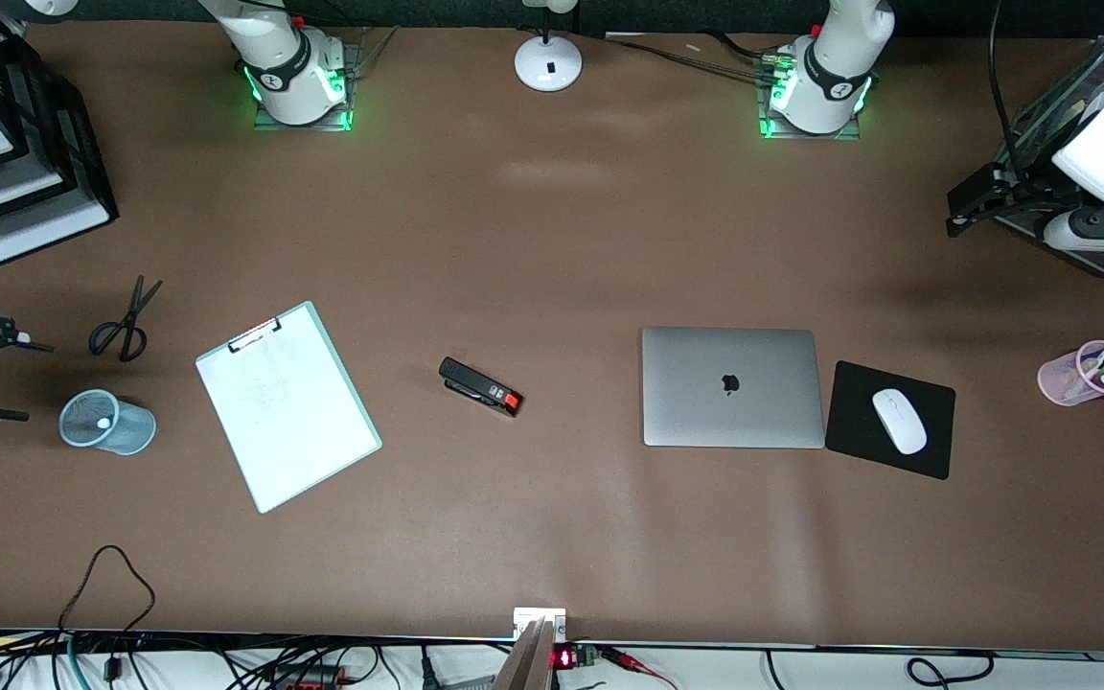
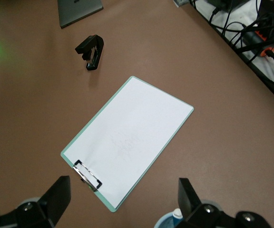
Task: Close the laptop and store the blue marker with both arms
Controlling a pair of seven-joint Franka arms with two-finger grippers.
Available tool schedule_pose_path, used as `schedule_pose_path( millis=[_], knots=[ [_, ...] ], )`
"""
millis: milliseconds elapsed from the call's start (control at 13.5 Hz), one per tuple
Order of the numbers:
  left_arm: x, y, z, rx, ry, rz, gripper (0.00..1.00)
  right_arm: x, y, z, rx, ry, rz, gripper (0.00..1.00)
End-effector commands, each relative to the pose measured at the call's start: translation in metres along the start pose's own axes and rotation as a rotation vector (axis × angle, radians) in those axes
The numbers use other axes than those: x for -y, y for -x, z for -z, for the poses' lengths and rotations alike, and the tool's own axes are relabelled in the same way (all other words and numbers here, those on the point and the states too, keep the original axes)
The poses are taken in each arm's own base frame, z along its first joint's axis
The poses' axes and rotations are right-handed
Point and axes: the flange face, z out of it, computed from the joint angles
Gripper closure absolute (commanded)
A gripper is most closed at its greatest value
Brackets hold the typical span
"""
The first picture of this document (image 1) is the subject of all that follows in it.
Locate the white round lamp stand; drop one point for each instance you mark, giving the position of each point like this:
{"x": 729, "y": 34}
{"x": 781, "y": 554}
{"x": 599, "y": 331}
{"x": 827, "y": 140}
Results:
{"x": 548, "y": 65}

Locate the black stacked paper tray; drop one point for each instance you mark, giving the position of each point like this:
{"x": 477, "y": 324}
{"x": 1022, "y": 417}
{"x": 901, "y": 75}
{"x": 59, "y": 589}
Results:
{"x": 63, "y": 125}

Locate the pink translucent pen cup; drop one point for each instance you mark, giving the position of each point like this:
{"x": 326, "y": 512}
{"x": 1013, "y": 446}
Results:
{"x": 1060, "y": 379}

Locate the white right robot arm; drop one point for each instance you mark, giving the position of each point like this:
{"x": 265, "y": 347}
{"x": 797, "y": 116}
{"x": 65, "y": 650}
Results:
{"x": 274, "y": 57}

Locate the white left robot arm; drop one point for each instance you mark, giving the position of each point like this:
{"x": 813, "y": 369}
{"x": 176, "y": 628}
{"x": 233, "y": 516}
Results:
{"x": 830, "y": 67}

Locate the dark metal mesh tray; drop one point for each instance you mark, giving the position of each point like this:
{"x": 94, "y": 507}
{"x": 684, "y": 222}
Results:
{"x": 1103, "y": 261}

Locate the black stapler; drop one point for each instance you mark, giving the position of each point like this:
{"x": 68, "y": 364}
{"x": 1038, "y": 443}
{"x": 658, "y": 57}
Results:
{"x": 475, "y": 385}

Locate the black mouse pad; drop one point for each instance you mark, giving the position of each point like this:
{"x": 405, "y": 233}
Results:
{"x": 849, "y": 431}

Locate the grey wedge bracket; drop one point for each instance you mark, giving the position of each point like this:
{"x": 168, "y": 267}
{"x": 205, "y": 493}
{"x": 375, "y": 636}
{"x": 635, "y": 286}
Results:
{"x": 523, "y": 666}

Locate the silver laptop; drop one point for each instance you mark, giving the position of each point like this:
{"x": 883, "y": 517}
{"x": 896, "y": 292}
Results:
{"x": 705, "y": 412}

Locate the teal clipboard with white paper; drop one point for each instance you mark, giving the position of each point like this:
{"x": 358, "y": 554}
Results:
{"x": 293, "y": 412}

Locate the white computer mouse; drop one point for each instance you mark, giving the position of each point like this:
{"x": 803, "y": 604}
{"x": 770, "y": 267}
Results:
{"x": 900, "y": 422}

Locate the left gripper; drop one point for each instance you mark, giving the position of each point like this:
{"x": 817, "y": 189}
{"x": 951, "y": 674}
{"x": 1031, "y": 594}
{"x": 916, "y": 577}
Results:
{"x": 1023, "y": 185}

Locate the circuit board with red display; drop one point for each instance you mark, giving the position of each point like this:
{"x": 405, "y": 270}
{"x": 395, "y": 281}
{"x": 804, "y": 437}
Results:
{"x": 566, "y": 659}

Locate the light blue mesh pen cup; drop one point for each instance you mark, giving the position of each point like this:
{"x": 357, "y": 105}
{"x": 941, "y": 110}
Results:
{"x": 126, "y": 431}

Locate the black and blue scissors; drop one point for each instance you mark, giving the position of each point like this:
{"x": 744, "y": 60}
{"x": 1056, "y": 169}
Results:
{"x": 126, "y": 331}

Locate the small white box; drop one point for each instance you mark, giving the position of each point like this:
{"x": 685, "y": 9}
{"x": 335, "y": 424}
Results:
{"x": 540, "y": 615}

